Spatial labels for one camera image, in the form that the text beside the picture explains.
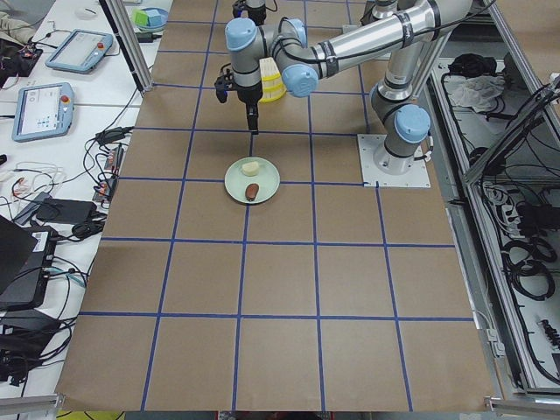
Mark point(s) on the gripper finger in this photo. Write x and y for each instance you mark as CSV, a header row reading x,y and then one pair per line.
x,y
252,117

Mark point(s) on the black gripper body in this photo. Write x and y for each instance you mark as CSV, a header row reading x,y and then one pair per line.
x,y
249,94

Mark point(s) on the yellow steamer layer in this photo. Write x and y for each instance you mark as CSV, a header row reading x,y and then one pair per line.
x,y
270,74
272,93

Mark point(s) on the white steamed bun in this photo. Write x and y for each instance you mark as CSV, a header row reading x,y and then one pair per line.
x,y
250,169

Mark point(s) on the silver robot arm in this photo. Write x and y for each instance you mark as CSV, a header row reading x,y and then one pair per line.
x,y
400,34

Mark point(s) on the light green plate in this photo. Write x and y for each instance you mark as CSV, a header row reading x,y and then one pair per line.
x,y
236,182

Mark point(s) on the dark red bun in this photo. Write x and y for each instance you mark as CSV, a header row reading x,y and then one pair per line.
x,y
251,192

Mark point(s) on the blue plate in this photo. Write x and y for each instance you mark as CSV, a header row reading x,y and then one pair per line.
x,y
147,28

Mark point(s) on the black power adapter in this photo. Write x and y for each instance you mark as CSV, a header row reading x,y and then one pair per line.
x,y
147,37

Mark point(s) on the blue foam cube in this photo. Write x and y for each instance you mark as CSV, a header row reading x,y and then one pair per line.
x,y
157,17

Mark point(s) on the green foam cube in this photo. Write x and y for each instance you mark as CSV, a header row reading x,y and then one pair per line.
x,y
140,18

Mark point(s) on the upper blue teach pendant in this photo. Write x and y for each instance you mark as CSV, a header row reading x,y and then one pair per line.
x,y
80,52

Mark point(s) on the blue teach pendant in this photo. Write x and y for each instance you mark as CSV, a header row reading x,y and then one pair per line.
x,y
80,52
43,112

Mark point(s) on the lower blue teach pendant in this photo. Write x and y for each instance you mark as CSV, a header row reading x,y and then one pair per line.
x,y
43,112

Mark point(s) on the white crumpled cloth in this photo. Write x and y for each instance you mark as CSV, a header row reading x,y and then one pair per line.
x,y
479,94

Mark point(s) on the black laptop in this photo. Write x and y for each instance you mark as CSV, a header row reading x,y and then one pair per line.
x,y
26,254

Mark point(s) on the aluminium frame post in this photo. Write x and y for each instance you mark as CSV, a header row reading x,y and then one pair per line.
x,y
121,26

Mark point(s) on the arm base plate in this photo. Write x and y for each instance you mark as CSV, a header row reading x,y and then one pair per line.
x,y
380,169

